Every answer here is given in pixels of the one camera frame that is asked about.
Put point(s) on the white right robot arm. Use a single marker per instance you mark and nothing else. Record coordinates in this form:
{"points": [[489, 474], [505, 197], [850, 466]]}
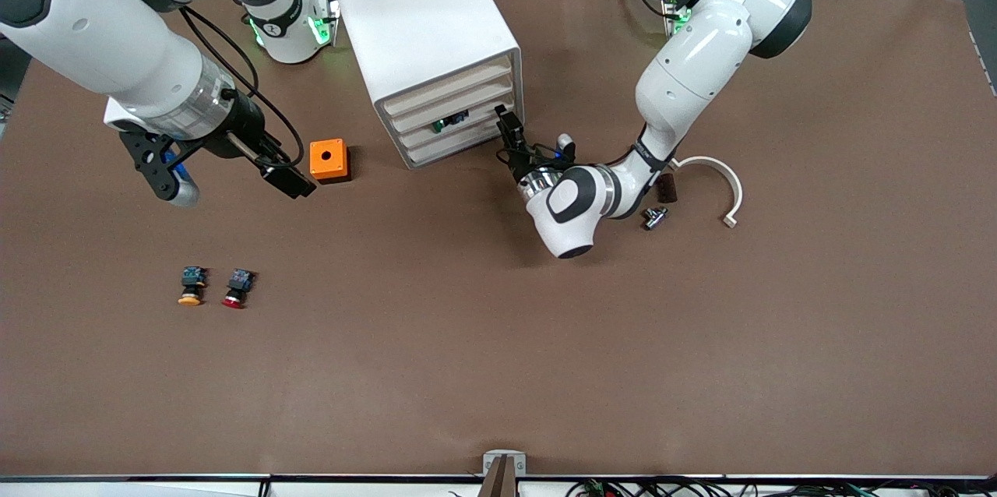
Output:
{"points": [[93, 22]]}

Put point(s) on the yellow mushroom push button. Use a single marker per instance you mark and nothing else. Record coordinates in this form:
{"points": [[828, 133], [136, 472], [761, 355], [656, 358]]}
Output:
{"points": [[192, 285]]}

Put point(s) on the brown table mat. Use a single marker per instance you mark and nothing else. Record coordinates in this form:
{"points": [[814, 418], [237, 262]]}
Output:
{"points": [[498, 341]]}

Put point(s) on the red mushroom push button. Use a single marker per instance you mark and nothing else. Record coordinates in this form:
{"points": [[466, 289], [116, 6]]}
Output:
{"points": [[237, 288]]}

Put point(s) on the orange box with hole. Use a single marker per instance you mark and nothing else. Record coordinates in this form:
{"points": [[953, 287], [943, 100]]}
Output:
{"points": [[327, 158]]}

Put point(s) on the white curved plastic arc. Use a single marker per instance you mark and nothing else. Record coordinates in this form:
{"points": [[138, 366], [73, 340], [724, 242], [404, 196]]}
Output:
{"points": [[728, 174]]}

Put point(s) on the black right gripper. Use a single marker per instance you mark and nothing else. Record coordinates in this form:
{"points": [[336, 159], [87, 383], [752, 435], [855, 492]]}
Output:
{"points": [[243, 125]]}

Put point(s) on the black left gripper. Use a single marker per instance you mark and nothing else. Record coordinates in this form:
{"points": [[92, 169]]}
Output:
{"points": [[524, 160]]}

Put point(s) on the green mushroom push button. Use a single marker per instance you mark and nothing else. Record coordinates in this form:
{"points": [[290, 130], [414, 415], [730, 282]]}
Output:
{"points": [[450, 123]]}

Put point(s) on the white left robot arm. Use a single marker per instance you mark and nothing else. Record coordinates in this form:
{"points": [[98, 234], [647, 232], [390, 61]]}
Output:
{"points": [[693, 68]]}

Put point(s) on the aluminium profile post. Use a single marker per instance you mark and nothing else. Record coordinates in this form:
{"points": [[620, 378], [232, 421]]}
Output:
{"points": [[502, 483]]}

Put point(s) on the silver metal fitting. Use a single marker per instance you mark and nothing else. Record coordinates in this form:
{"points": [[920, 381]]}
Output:
{"points": [[654, 217]]}

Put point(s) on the brown terminal block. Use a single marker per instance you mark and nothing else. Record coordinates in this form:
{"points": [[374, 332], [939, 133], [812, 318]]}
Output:
{"points": [[668, 190]]}

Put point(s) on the grey metal bracket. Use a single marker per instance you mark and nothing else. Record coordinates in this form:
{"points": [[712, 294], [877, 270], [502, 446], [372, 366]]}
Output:
{"points": [[491, 458]]}

